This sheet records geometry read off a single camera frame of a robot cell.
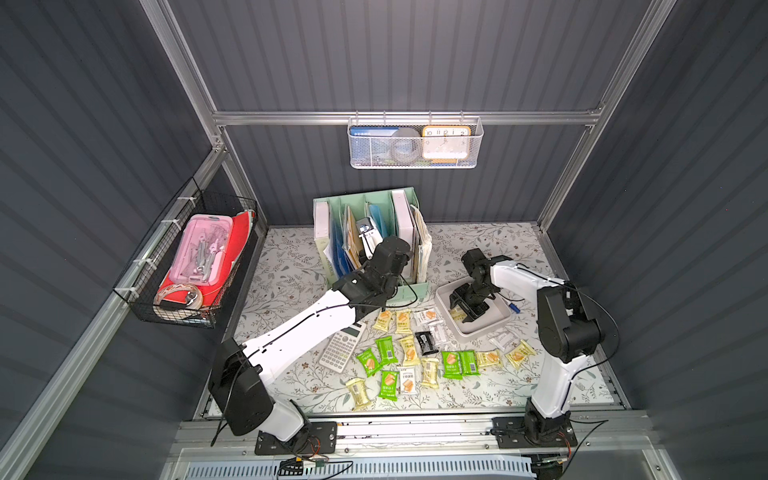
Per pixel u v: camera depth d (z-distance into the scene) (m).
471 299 0.83
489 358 0.85
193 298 0.67
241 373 0.41
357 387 0.81
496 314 0.94
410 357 0.85
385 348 0.87
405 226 0.85
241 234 0.77
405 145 0.90
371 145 0.92
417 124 0.89
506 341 0.89
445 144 0.88
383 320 0.94
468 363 0.84
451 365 0.84
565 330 0.51
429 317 0.94
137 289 0.60
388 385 0.81
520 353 0.87
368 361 0.85
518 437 0.73
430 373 0.83
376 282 0.56
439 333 0.91
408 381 0.82
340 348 0.87
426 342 0.88
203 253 0.72
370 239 0.63
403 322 0.93
